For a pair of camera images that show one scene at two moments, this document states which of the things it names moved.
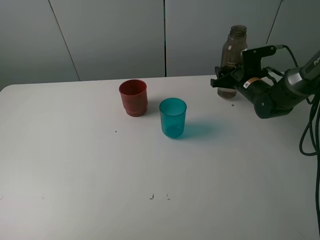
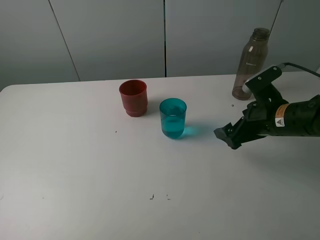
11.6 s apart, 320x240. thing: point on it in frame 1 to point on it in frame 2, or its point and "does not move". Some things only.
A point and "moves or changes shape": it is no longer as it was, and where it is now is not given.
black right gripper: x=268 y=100 to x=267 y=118
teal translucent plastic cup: x=173 y=111 does not move
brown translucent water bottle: x=231 y=55 moves or changes shape
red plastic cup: x=134 y=95 does not move
